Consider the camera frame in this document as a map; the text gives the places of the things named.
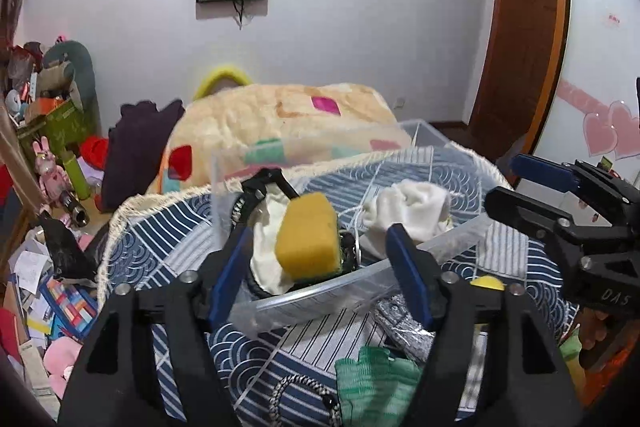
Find white sock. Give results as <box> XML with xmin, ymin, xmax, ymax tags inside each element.
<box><xmin>360</xmin><ymin>181</ymin><xmax>453</xmax><ymax>260</ymax></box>

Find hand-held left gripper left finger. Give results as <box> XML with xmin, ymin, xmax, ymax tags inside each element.
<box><xmin>57</xmin><ymin>227</ymin><xmax>256</xmax><ymax>427</ymax></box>

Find person's right hand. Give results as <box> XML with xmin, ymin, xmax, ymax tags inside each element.
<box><xmin>575</xmin><ymin>307</ymin><xmax>618</xmax><ymax>360</ymax></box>

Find white cloth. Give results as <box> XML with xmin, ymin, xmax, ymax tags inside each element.
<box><xmin>248</xmin><ymin>194</ymin><xmax>301</xmax><ymax>295</ymax></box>

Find green bottle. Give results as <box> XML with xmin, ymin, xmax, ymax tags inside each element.
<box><xmin>62</xmin><ymin>149</ymin><xmax>93</xmax><ymax>200</ymax></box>

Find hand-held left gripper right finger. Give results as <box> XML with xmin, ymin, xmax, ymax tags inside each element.
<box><xmin>385</xmin><ymin>223</ymin><xmax>586</xmax><ymax>427</ymax></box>

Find black strap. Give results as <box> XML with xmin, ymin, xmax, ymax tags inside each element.
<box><xmin>232</xmin><ymin>168</ymin><xmax>301</xmax><ymax>228</ymax></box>

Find pink heart wall stickers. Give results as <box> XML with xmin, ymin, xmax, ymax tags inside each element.
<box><xmin>582</xmin><ymin>101</ymin><xmax>640</xmax><ymax>160</ymax></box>

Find clear plastic box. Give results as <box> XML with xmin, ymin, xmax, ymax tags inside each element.
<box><xmin>210</xmin><ymin>119</ymin><xmax>493</xmax><ymax>338</ymax></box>

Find colourful checked box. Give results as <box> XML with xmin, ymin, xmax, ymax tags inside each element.
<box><xmin>40</xmin><ymin>279</ymin><xmax>98</xmax><ymax>340</ymax></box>

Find black cable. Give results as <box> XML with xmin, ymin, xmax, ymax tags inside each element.
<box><xmin>232</xmin><ymin>0</ymin><xmax>251</xmax><ymax>30</ymax></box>

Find black plastic bag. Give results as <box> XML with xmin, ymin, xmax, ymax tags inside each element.
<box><xmin>40</xmin><ymin>212</ymin><xmax>98</xmax><ymax>283</ymax></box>

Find pink plush toy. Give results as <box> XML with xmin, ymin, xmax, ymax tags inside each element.
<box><xmin>42</xmin><ymin>339</ymin><xmax>83</xmax><ymax>395</ymax></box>

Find grey plush toy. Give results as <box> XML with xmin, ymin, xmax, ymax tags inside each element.
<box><xmin>42</xmin><ymin>39</ymin><xmax>98</xmax><ymax>128</ymax></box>

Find cream patterned blanket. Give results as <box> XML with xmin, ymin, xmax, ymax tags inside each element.
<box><xmin>145</xmin><ymin>82</ymin><xmax>416</xmax><ymax>195</ymax></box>

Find green mesh cloth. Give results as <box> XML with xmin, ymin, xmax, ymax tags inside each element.
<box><xmin>334</xmin><ymin>346</ymin><xmax>426</xmax><ymax>427</ymax></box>

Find red cloth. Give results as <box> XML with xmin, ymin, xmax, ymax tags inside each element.
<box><xmin>80</xmin><ymin>137</ymin><xmax>111</xmax><ymax>168</ymax></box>

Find black flashlight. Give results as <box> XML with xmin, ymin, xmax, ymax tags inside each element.
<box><xmin>60</xmin><ymin>192</ymin><xmax>91</xmax><ymax>228</ymax></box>

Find dark purple cloth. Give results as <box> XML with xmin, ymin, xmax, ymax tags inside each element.
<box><xmin>95</xmin><ymin>99</ymin><xmax>186</xmax><ymax>212</ymax></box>

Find pink rabbit figure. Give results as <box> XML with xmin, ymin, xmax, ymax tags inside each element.
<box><xmin>32</xmin><ymin>136</ymin><xmax>71</xmax><ymax>208</ymax></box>

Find pile of papers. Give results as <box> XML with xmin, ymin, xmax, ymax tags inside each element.
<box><xmin>10</xmin><ymin>232</ymin><xmax>56</xmax><ymax>333</ymax></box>

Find black and white cord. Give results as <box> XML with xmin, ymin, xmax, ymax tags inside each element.
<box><xmin>267</xmin><ymin>374</ymin><xmax>343</xmax><ymax>427</ymax></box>

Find brown wooden door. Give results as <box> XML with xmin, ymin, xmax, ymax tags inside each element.
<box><xmin>467</xmin><ymin>0</ymin><xmax>571</xmax><ymax>162</ymax></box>

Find blue patterned tablecloth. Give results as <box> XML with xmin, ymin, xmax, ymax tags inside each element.
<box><xmin>97</xmin><ymin>147</ymin><xmax>581</xmax><ymax>427</ymax></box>

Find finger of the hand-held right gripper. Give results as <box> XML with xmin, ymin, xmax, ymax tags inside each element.
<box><xmin>484</xmin><ymin>187</ymin><xmax>640</xmax><ymax>264</ymax></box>
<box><xmin>510</xmin><ymin>153</ymin><xmax>640</xmax><ymax>214</ymax></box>

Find yellow sponge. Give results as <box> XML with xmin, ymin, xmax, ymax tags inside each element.
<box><xmin>274</xmin><ymin>194</ymin><xmax>341</xmax><ymax>283</ymax></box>

